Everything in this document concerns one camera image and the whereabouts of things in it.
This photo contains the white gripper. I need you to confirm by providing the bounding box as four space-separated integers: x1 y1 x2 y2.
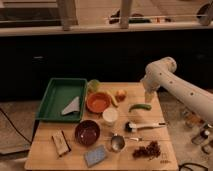
141 77 160 103

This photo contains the red yellow apple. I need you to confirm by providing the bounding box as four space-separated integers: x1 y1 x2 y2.
115 89 127 102

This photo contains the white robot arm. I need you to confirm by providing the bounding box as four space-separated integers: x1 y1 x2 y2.
141 57 213 125

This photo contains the white paper cup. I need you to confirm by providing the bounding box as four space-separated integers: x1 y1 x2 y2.
102 107 118 126

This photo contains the green cup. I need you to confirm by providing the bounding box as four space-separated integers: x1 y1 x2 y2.
87 79 100 93

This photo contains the metal measuring cup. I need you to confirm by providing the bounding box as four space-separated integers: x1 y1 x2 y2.
110 133 142 152

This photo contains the green chili pepper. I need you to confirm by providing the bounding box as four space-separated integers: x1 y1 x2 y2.
129 104 152 112

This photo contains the yellow banana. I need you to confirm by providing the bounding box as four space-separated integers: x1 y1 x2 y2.
106 91 118 107

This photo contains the orange bowl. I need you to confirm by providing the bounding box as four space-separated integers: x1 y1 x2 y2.
86 92 111 113

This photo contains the spice jar rack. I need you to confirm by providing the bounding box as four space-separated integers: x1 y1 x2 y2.
181 110 210 153

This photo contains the dark red bowl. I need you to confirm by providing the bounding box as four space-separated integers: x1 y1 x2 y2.
75 120 100 147

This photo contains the grey folded cloth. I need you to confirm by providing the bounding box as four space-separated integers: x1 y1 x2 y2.
61 97 80 115

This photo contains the blue sponge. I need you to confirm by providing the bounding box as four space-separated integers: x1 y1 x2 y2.
84 145 107 167

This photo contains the green plastic tray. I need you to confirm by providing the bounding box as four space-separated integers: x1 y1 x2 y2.
36 78 87 123

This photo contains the wooden block eraser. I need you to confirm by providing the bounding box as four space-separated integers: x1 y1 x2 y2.
52 130 71 156

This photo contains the black cable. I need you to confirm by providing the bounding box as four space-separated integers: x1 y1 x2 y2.
0 108 33 145

